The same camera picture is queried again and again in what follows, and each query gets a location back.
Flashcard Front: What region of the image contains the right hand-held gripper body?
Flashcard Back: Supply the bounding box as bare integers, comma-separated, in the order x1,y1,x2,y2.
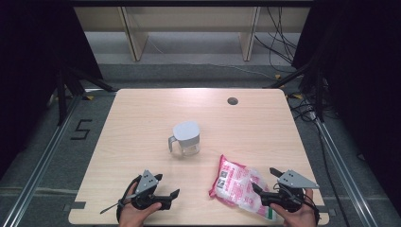
260,169,320,213

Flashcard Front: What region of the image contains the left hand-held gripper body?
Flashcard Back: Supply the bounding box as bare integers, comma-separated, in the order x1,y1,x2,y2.
131,169,173,212

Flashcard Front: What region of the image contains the pink and white plastic bag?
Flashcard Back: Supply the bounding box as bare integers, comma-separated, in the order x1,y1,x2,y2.
208,154,278,221

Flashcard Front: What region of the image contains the clear plastic jug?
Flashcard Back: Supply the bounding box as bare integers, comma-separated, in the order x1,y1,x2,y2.
167,133,201,158

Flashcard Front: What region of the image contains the white plastic container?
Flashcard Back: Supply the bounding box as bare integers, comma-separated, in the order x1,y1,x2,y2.
172,121,201,142

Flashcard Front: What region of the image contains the person's left hand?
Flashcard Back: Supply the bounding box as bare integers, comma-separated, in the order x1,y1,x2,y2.
118,183,164,227

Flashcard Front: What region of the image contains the person's right hand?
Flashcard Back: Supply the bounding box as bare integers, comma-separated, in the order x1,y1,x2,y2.
270,188,318,227

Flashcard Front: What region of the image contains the black metal stand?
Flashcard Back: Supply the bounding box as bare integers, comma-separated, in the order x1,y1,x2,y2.
55,64,116,127
264,60,326,122

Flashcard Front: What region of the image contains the black curtain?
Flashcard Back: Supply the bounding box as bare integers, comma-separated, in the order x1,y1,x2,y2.
0,0,104,178
291,0,401,218

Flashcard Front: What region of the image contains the light wooden shelf unit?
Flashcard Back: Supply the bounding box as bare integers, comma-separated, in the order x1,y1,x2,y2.
74,6,311,62

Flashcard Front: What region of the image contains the black floor cable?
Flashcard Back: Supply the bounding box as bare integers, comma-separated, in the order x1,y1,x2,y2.
288,94,352,227

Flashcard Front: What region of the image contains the dark grey table bracket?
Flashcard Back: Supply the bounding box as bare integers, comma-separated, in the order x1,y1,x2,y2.
316,205,337,218
62,201,87,212

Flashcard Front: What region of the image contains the aluminium floor rail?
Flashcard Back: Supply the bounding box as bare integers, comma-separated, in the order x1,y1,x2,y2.
314,117,385,227
0,94,83,227

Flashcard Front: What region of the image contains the bundle of black cables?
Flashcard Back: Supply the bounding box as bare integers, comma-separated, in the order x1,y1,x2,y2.
253,6,300,74

